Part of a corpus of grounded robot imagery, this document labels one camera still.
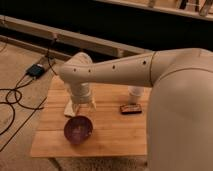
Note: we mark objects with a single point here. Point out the small dark rectangular box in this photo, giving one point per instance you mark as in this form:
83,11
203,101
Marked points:
130,109

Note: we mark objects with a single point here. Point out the long wooden beam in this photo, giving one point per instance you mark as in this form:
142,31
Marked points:
71,38

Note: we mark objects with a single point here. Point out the dark purple bowl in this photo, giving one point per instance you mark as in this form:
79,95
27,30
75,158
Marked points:
78,129

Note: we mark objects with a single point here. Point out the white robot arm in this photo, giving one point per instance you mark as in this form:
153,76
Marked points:
180,109

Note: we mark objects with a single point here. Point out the black power adapter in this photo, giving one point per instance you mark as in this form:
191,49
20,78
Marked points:
35,71

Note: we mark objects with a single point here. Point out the translucent plastic cup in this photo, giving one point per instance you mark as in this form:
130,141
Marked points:
135,93

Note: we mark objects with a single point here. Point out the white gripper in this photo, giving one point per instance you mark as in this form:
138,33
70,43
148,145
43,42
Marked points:
80,94

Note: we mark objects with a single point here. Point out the wooden table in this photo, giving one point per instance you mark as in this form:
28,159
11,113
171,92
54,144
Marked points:
114,134

